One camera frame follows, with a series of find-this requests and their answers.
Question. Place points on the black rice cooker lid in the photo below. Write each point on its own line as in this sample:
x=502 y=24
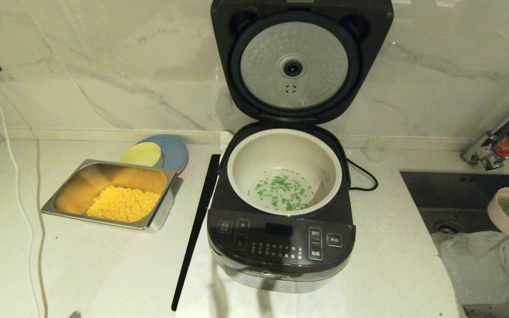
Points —
x=232 y=53

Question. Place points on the blue plate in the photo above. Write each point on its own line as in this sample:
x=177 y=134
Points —
x=175 y=152

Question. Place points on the black rice cooker body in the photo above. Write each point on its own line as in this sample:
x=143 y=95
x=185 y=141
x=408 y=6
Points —
x=281 y=247

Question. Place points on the round metal sink drain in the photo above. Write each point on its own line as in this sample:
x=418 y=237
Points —
x=445 y=227

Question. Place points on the white cloth with green specks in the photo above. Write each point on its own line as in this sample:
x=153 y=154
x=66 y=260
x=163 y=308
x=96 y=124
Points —
x=475 y=269

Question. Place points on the yellow-green small dish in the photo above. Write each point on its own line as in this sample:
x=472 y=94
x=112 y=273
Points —
x=142 y=154

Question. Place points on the stainless steel tray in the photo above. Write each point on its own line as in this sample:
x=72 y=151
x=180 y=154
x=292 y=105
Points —
x=82 y=185

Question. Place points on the white inner pot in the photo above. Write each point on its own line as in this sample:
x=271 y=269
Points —
x=281 y=150

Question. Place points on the chrome faucet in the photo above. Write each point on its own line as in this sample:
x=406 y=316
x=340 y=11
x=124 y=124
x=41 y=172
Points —
x=484 y=152

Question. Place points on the long black flat strip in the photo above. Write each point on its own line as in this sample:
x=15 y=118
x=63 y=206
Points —
x=195 y=234

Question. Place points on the yellow corn kernels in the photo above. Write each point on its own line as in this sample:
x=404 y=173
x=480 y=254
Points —
x=124 y=204

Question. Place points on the green grains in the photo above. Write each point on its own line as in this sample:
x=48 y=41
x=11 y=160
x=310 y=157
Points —
x=283 y=187

